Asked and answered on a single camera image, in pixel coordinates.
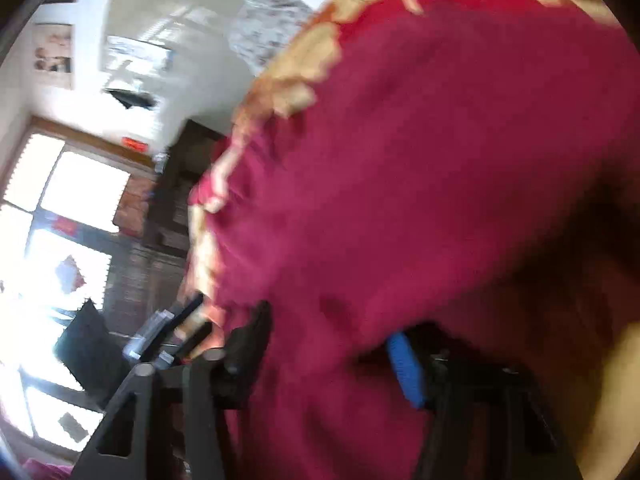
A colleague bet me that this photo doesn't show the wooden framed window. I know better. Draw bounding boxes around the wooden framed window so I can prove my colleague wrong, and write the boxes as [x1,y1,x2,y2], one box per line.
[0,115,157,461]

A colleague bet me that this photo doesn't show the black screen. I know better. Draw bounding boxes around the black screen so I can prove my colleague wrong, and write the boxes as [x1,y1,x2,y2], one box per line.
[54,299,128,397]

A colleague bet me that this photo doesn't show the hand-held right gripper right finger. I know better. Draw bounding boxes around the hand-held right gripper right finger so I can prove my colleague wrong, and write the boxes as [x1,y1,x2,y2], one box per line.
[387,332,583,480]

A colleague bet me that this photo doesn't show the printed checkered blanket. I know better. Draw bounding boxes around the printed checkered blanket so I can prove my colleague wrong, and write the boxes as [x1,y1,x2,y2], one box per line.
[185,0,640,480]

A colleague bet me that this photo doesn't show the maroon sweater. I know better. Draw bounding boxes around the maroon sweater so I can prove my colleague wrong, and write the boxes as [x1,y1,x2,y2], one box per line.
[190,2,640,480]

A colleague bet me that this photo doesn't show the dark wooden table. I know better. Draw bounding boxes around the dark wooden table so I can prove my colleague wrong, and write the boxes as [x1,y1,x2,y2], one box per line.
[141,119,232,261]

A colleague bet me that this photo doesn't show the wall calendar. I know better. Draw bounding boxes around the wall calendar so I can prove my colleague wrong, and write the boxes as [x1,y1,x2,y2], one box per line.
[105,35,175,75]

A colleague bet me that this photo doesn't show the floral grey pillows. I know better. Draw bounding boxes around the floral grey pillows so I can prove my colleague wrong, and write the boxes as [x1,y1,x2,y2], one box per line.
[227,0,323,78]

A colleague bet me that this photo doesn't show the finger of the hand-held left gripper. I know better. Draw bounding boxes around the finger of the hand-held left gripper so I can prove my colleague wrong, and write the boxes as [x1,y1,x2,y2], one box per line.
[172,293,207,335]

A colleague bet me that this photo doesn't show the wall poster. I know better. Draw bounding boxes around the wall poster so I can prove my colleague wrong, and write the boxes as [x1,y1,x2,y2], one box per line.
[32,22,76,91]

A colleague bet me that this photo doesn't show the orange printed cloth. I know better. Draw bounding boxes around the orange printed cloth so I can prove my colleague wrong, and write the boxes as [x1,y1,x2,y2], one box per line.
[112,175,157,237]

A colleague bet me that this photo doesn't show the dark green hanging cloth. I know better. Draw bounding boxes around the dark green hanging cloth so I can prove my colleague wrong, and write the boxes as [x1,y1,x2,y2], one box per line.
[101,86,159,111]

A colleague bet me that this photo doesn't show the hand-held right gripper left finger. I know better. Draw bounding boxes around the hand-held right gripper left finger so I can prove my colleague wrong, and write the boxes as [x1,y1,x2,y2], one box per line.
[72,300,273,480]

